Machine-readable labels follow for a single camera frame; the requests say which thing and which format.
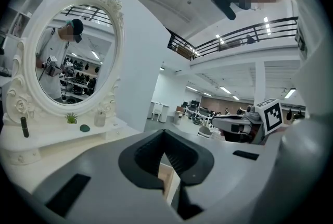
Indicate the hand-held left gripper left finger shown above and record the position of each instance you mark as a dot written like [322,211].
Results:
[104,186]

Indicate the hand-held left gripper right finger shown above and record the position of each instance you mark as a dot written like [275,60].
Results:
[229,178]

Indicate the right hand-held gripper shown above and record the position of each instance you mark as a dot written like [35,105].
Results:
[271,116]

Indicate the wooden drawer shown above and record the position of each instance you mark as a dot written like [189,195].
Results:
[166,178]

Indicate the white ornate desk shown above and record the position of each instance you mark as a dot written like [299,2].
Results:
[65,144]

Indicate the person's right hand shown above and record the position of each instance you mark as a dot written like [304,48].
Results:
[235,137]

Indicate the grey chair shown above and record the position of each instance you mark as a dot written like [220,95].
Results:
[204,131]

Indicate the group of ceiling tube lights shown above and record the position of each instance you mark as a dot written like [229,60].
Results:
[225,90]

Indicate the office desks with monitors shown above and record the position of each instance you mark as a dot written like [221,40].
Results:
[197,111]

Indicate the brown cabinet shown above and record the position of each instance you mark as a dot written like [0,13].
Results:
[178,114]

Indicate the dark green pebble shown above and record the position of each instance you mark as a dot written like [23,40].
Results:
[84,128]

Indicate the clear glass bottle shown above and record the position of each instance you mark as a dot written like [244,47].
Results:
[99,119]

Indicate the small white table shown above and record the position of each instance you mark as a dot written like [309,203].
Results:
[162,109]

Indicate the white stool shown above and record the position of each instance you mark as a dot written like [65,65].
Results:
[156,114]

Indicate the small potted green plant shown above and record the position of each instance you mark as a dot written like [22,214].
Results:
[71,118]

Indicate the black balcony railing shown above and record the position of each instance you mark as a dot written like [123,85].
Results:
[255,31]

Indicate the black lipstick tube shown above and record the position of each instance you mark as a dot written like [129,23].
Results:
[24,127]

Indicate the person's white shirt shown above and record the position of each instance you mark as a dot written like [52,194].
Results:
[317,74]

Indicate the oval white-framed mirror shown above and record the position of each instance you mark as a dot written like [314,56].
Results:
[91,35]

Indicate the white bookshelf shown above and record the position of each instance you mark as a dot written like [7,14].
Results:
[18,22]

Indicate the black head-mounted camera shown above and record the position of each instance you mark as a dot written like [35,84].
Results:
[223,6]

